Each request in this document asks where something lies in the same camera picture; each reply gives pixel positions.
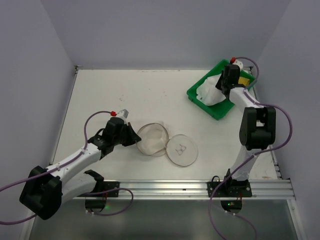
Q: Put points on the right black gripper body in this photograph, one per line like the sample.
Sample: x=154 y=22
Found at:
x=223 y=85

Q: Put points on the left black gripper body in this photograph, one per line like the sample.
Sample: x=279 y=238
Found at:
x=127 y=135

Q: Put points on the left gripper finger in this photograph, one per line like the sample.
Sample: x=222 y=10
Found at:
x=126 y=142
x=132 y=136

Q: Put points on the yellow and white bra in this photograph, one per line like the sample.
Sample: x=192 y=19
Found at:
x=208 y=94

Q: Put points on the white mesh laundry bag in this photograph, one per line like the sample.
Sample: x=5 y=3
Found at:
x=156 y=142

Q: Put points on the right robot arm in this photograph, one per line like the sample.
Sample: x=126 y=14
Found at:
x=258 y=125

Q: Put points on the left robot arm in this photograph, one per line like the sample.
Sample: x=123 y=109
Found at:
x=48 y=188

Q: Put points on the green plastic tray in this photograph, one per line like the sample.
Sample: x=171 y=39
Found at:
x=220 y=109

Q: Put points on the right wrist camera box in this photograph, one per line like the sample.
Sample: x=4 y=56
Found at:
x=239 y=63

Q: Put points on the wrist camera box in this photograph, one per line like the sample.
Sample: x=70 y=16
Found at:
x=239 y=63
x=123 y=114

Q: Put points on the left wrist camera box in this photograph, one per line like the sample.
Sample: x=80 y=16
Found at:
x=123 y=114

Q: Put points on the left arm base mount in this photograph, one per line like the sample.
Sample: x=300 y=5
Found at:
x=96 y=200

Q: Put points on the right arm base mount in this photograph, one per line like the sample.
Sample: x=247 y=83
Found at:
x=236 y=190

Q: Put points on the aluminium front rail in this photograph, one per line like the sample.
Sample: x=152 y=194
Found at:
x=202 y=190

